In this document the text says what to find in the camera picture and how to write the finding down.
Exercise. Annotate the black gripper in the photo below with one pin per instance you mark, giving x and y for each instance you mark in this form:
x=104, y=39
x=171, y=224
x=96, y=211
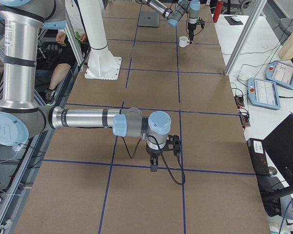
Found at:
x=154, y=153
x=191, y=28

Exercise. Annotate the white plastic cup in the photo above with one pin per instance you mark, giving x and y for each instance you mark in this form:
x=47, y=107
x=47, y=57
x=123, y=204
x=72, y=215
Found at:
x=183, y=41

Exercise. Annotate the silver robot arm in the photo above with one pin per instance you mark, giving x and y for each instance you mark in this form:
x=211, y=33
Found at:
x=190, y=8
x=23, y=113

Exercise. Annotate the grey closed laptop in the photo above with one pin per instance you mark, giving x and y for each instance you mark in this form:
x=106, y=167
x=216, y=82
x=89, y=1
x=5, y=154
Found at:
x=149, y=19

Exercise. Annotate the red cylinder bottle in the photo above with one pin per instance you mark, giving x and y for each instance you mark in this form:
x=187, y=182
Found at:
x=217, y=10

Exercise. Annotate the orange black usb hub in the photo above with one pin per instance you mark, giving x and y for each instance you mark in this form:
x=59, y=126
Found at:
x=239, y=100

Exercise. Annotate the blue teach pendant near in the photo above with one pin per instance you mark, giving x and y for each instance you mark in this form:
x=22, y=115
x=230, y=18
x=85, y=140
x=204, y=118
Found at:
x=263, y=93

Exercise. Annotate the blue teach pendant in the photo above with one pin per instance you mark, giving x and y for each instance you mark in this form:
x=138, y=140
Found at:
x=263, y=93
x=281, y=73

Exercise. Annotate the blue teach pendant far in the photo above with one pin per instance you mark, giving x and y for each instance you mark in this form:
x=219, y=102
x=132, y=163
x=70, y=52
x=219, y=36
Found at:
x=281, y=73

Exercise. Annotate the black box device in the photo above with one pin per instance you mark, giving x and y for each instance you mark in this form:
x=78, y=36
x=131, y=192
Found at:
x=259, y=159

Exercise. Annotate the seated person in white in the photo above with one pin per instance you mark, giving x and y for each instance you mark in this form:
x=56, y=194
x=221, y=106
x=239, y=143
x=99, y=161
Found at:
x=67, y=59

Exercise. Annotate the black monitor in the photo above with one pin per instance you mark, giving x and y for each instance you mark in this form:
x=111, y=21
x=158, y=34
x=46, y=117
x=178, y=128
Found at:
x=279, y=146

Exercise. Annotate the aluminium frame post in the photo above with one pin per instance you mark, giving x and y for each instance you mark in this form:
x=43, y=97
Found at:
x=248, y=27

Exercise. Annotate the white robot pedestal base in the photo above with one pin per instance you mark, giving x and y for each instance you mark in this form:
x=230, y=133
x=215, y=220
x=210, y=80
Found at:
x=101, y=62

